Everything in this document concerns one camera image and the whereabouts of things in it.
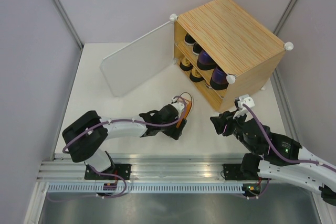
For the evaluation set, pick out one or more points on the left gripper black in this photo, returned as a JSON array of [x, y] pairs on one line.
[[175, 132]]

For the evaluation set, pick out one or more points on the purple loafer shoe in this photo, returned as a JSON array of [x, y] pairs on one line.
[[218, 79], [205, 62]]

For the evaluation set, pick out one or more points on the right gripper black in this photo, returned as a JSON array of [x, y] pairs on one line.
[[224, 118]]

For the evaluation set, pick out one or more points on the black canvas sneaker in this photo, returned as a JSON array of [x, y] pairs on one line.
[[189, 40], [197, 49]]

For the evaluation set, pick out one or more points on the white translucent cabinet door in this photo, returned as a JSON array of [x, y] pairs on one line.
[[139, 61]]

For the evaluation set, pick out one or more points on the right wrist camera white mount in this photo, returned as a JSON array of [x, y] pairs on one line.
[[241, 103]]

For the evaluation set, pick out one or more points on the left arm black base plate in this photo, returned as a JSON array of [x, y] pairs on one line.
[[122, 170]]

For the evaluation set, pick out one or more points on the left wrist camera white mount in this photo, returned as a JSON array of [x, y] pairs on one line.
[[178, 104]]

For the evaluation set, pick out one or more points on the white slotted cable duct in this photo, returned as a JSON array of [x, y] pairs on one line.
[[179, 188]]

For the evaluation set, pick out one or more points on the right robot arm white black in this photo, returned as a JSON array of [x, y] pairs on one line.
[[274, 156]]

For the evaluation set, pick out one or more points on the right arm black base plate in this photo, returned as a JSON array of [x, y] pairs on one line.
[[232, 172]]

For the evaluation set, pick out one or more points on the wooden two-shelf shoe cabinet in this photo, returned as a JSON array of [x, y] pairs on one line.
[[242, 47]]

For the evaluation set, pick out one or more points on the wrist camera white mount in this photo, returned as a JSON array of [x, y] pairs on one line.
[[241, 103], [178, 104]]

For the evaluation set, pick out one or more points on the gold heeled shoe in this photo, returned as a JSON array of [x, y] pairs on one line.
[[195, 76], [185, 64]]

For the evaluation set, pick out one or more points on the orange canvas sneaker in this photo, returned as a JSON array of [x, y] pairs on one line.
[[188, 101], [208, 85]]

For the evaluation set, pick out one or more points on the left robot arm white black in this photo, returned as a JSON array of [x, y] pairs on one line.
[[84, 137]]

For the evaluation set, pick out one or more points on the aluminium rail frame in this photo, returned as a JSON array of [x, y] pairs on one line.
[[142, 169]]

